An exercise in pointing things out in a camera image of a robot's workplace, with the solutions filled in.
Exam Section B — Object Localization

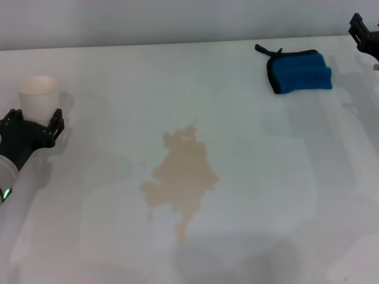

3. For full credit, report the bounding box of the blue rag with black trim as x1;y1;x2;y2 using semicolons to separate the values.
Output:
255;43;333;95

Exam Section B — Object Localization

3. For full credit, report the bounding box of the brown water stain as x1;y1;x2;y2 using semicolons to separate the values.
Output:
140;119;220;244

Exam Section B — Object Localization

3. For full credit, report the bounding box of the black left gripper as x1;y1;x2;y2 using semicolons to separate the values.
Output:
0;108;65;172

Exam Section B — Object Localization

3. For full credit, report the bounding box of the white paper cup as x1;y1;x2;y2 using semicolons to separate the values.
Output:
18;76;60;122

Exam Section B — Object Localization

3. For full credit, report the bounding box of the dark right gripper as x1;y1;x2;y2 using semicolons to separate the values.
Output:
348;13;379;60

